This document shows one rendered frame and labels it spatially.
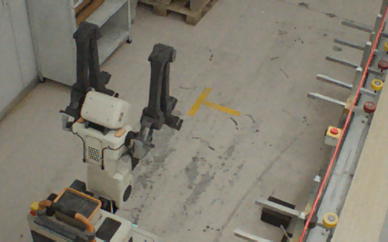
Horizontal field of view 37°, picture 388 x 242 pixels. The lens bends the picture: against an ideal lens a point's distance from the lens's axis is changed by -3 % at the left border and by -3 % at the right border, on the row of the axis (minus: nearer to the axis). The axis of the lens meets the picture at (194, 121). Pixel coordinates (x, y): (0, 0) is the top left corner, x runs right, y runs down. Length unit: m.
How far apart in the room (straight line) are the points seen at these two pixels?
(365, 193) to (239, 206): 1.24
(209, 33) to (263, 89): 0.96
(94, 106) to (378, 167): 1.64
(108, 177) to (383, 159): 1.58
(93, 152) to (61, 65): 2.06
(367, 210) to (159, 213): 1.60
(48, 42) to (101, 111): 2.09
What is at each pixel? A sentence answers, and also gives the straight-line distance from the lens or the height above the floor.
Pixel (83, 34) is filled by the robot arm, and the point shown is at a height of 1.61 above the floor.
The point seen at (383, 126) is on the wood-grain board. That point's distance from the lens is 3.78.
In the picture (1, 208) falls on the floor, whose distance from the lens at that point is 4.41.
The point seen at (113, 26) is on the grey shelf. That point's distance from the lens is 5.74.
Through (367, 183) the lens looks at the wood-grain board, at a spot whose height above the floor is 0.90.
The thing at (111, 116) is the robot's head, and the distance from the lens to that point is 2.96.
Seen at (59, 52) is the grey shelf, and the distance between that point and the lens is 4.99.
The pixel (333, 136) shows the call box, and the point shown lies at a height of 1.22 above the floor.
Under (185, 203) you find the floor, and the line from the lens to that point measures 4.30.
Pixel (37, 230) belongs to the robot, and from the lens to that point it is 3.31.
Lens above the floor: 3.34
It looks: 43 degrees down
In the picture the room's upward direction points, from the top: 3 degrees clockwise
